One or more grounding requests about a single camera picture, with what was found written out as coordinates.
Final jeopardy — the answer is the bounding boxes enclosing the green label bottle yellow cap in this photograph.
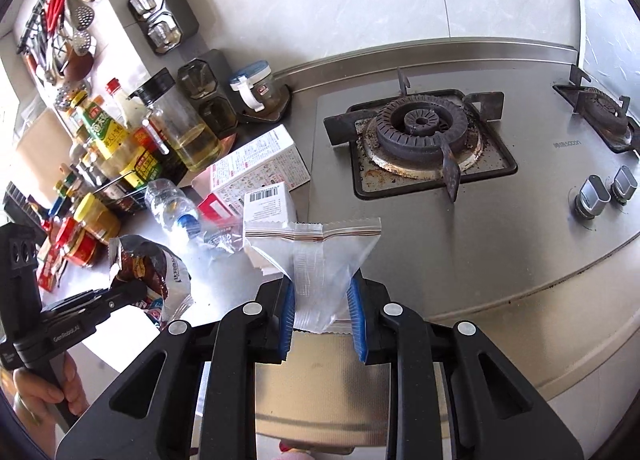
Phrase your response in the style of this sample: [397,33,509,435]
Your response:
[70,89,138,176]

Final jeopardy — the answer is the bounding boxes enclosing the large yellow lid jar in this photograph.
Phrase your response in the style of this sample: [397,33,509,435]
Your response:
[74,192,122,247]

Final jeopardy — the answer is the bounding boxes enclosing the brown wooden spoon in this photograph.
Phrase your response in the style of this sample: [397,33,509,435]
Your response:
[61,47,96,82]

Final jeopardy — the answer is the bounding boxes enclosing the black ribbed rack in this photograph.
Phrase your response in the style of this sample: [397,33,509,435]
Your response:
[2,181,40,221]

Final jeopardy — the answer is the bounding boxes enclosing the glass oil dispenser black lid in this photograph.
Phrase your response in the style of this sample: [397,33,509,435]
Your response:
[127,68,224,173]

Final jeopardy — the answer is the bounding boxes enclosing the large red lid jar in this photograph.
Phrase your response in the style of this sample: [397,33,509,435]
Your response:
[59,227,106,268]

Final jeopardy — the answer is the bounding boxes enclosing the beige cutting board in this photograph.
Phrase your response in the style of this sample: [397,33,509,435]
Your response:
[14,107,78,176]

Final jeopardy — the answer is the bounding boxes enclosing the steel slotted spatula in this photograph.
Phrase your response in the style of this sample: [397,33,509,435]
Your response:
[71,30,95,55]

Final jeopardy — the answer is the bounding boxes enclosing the steel slotted spoon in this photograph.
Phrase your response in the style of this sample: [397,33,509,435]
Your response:
[74,5,97,32]

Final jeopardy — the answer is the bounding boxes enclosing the black triangular jar base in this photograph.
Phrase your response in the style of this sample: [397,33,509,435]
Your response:
[237,84,294,127]

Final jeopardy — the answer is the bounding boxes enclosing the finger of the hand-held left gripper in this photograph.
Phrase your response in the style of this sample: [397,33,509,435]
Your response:
[42,289,109,317]
[80,281,153,326]

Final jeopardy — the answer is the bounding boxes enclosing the silver foil splash guard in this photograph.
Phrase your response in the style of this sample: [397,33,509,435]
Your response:
[575,0,640,141]

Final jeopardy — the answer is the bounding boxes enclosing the grey stove knob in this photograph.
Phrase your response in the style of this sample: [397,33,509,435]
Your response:
[573,174,612,221]
[606,165,639,204]

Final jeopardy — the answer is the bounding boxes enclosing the crumpled clear plastic wrap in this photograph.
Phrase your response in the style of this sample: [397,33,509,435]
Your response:
[192,222,247,257]

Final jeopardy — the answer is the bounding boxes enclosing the red white packet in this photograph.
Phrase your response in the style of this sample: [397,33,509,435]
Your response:
[197,192,247,231]

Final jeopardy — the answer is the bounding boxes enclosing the steel perforated skimmer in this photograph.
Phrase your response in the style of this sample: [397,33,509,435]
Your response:
[53,81,87,111]

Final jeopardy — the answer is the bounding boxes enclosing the large white printed carton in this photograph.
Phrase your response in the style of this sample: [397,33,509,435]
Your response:
[209,124,312,202]

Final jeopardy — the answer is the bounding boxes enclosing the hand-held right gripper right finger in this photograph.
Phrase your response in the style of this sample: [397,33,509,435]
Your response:
[346,270,586,460]

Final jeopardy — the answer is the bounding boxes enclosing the person's left hand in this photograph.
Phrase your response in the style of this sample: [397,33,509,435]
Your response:
[12,354,92,428]

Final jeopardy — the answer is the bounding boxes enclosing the tall dark bottle red cap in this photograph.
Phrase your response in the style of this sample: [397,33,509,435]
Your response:
[105,77,176,188]

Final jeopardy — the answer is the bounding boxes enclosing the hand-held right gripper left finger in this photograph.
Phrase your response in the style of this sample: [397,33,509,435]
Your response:
[55,277,296,460]

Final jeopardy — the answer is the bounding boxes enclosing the small white barcode box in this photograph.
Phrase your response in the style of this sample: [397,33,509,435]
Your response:
[243,181,299,277]

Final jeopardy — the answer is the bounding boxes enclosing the glass jar blue white lid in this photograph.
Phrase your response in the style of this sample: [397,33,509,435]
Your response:
[229,61,277,113]

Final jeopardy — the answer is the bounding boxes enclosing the clear plastic zip bag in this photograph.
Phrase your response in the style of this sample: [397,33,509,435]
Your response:
[243,218,383,336]

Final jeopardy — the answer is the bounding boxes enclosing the red white carton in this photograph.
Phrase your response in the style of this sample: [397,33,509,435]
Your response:
[36,245,69,293]

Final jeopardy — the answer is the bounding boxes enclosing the clear plastic water bottle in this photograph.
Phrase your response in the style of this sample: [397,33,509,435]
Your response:
[144,178,202,237]

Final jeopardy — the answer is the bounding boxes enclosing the gas stove burner with grate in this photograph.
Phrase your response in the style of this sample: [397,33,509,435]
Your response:
[323,66,519,204]
[551,64,640,155]

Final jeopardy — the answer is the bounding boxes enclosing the black wall seasoning rack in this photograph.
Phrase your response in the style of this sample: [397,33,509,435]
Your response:
[175,48,240,139]
[128,0,202,57]

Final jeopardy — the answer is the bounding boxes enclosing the silver brown snack packet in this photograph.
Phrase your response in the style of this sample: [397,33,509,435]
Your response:
[106,234,194,323]

